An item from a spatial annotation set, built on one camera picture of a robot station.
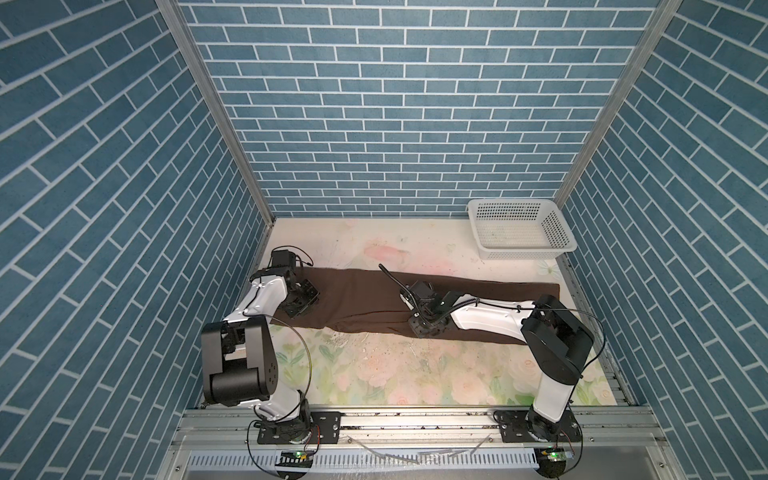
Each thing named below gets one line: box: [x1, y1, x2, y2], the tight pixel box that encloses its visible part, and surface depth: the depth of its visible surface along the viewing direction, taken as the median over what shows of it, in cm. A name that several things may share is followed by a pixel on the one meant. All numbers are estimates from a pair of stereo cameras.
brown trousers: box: [271, 268, 561, 342], surface depth 91 cm
